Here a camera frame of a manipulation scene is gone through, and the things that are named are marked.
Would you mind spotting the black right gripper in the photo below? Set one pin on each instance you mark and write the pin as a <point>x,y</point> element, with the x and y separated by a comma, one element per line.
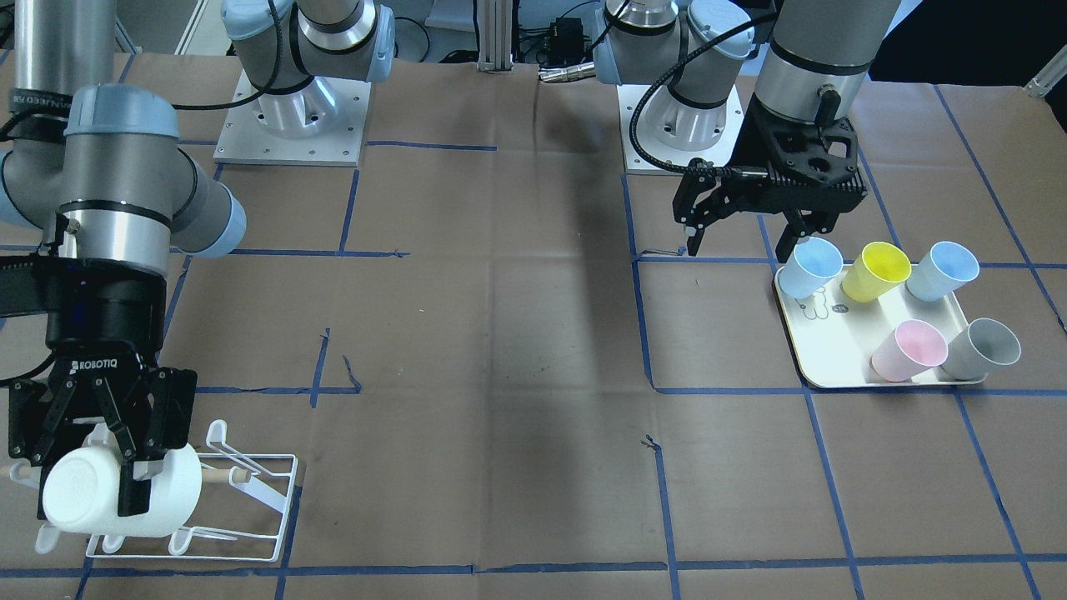
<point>104,321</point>

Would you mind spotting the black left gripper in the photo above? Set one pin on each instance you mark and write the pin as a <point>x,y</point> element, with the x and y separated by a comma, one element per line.
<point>698,197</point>

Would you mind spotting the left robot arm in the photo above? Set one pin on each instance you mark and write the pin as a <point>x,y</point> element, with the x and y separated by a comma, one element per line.
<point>747,101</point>

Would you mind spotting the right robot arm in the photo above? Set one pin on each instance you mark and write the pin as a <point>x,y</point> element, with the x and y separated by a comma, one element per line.
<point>96,167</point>

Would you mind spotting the light blue cup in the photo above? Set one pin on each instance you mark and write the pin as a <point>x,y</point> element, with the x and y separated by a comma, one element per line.
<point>947,267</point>
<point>812,264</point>

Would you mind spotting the yellow cup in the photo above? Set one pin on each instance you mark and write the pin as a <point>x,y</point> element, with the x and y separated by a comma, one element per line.
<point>878,269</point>

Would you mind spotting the pink cup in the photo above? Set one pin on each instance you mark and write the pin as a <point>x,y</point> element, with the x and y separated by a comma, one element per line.
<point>912,348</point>

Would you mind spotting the grey cup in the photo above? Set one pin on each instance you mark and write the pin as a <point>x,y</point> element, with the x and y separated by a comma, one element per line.
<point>984,346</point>

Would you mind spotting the cream plastic tray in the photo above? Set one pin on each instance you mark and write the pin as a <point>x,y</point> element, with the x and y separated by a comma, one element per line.
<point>834,337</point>

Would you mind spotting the white wire cup rack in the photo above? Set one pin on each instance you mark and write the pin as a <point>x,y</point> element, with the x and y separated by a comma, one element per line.
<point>212,503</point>

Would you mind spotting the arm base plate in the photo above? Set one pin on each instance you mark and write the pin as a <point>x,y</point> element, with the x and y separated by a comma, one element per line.
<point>676,133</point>
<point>320,125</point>

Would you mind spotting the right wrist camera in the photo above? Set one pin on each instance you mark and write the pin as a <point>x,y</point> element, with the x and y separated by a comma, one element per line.
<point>23,286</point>

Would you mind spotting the aluminium frame post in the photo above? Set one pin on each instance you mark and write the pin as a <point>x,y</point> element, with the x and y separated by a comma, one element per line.
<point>496,33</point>

